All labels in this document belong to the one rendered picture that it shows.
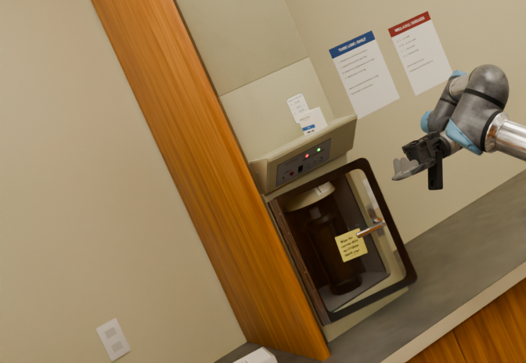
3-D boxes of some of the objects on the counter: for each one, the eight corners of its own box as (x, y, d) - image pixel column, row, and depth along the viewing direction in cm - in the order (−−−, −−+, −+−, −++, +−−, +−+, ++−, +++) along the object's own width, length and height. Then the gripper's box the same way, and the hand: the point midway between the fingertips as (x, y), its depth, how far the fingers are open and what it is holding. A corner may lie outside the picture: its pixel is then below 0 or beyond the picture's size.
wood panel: (246, 341, 264) (63, -61, 248) (253, 336, 265) (71, -63, 250) (322, 361, 220) (105, -126, 204) (331, 355, 221) (115, -128, 206)
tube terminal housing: (286, 334, 254) (185, 110, 245) (364, 285, 268) (271, 72, 259) (327, 343, 231) (217, 97, 223) (409, 289, 246) (309, 55, 237)
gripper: (426, 132, 249) (375, 160, 239) (444, 129, 241) (393, 157, 231) (436, 158, 250) (386, 187, 240) (455, 155, 242) (405, 185, 232)
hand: (396, 179), depth 236 cm, fingers closed
